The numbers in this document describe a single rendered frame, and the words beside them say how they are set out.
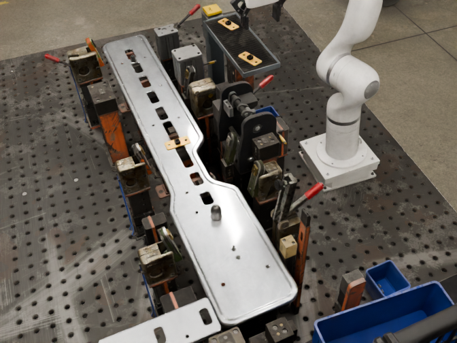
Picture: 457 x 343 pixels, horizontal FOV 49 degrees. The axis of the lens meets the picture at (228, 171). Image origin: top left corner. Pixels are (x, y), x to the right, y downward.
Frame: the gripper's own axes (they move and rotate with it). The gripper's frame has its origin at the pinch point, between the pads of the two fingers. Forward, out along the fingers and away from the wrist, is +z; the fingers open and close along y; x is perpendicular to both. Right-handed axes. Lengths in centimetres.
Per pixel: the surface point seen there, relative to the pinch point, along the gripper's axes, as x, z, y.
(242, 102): -3.4, 29.1, 4.3
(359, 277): 66, 25, 8
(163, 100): -35, 45, 22
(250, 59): -22.0, 28.2, -7.3
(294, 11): -219, 144, -139
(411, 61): -121, 144, -181
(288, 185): 36.9, 24.2, 9.8
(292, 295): 55, 45, 17
